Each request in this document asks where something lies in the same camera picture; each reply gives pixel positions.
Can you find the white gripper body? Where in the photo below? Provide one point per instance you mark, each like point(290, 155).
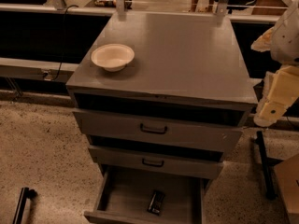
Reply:
point(287, 39)

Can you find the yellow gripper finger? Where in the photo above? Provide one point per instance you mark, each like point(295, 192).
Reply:
point(268, 113)
point(263, 43)

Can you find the black rxbar chocolate bar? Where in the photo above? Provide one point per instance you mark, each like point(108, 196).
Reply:
point(156, 202)

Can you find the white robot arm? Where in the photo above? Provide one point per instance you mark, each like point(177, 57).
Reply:
point(284, 44)

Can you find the top grey drawer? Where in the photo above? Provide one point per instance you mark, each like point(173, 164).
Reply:
point(157, 131)

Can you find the middle grey drawer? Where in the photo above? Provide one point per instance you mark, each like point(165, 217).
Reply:
point(155, 162)

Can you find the grey drawer cabinet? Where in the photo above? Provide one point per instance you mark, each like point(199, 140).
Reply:
point(187, 67)

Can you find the bottom open grey drawer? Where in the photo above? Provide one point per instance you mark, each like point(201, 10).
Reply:
point(125, 196)

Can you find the black metal stand right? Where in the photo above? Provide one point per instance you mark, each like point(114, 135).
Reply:
point(270, 191)

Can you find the black metal stand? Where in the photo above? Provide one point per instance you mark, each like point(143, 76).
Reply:
point(270, 191)
point(26, 194)

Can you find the brown cardboard box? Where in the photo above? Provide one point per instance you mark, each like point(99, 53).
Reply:
point(287, 175)

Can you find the white paper bowl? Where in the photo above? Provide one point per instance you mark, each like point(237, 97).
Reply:
point(112, 57)

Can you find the black metal stand left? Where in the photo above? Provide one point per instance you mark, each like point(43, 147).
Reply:
point(26, 194)

